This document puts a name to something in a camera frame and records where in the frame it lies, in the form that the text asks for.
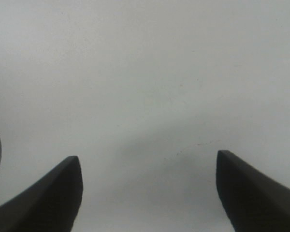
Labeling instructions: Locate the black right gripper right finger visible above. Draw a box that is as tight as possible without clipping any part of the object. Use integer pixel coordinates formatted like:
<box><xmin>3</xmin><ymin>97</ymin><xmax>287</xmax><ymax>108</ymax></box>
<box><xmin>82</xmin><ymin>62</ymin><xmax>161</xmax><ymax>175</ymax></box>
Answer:
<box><xmin>216</xmin><ymin>150</ymin><xmax>290</xmax><ymax>232</ymax></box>

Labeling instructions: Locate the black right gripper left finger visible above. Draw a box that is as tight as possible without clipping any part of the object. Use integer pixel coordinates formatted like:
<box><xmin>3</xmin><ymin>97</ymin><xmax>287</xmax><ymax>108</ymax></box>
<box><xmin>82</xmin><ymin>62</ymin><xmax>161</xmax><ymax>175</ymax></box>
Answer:
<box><xmin>0</xmin><ymin>156</ymin><xmax>84</xmax><ymax>232</ymax></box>

